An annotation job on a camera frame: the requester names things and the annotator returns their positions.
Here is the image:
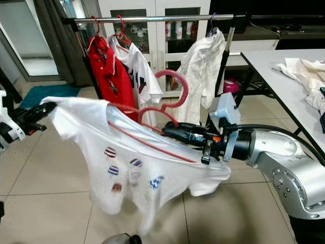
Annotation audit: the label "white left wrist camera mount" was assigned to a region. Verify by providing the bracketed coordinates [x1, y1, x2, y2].
[0, 91, 15, 148]

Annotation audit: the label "red polo shirt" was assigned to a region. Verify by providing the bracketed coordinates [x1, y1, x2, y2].
[86, 36, 135, 120]

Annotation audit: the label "purple clothes hanger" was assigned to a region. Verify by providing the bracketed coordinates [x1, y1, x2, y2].
[208, 13, 221, 37]

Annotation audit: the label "white pants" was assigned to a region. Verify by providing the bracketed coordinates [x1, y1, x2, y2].
[175, 28, 226, 125]

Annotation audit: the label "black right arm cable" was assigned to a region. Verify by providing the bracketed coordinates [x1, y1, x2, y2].
[229, 124, 325, 166]

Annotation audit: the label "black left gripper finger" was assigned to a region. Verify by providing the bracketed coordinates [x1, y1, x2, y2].
[30, 120, 52, 136]
[26, 102, 57, 120]

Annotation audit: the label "white shirt black red print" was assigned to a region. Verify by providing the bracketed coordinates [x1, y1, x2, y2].
[112, 37, 164, 112]

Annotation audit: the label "dark grey curtain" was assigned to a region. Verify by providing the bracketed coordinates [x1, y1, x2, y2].
[33, 0, 89, 87]

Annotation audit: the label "red plastic clothes hanger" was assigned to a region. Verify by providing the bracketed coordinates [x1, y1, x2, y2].
[107, 70, 190, 164]

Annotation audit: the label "blue denim jeans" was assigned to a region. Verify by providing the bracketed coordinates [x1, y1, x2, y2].
[320, 86, 325, 133]

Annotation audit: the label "pink and black toy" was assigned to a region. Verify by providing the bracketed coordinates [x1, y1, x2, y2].
[221, 76, 240, 96]

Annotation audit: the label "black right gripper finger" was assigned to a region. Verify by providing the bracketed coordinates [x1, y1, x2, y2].
[164, 133, 192, 147]
[161, 122, 193, 136]

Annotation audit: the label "white shirt with colourful badges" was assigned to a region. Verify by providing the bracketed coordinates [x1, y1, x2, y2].
[41, 96, 232, 237]

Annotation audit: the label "white framed glass door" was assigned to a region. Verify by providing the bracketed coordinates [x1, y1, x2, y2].
[0, 0, 59, 82]

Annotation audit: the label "white glass door cabinet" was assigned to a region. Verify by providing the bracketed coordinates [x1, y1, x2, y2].
[96, 0, 211, 97]

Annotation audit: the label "black clothes rack silver rail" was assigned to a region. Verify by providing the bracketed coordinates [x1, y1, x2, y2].
[62, 13, 253, 128]

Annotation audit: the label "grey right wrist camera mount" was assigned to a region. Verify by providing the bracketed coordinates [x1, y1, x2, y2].
[213, 91, 242, 163]

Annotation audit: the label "teal floor mat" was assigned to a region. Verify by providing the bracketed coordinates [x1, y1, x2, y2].
[24, 84, 77, 109]

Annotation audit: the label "thin red clothes hanger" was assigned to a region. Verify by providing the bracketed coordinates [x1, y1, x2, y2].
[90, 16, 107, 51]
[116, 15, 133, 45]

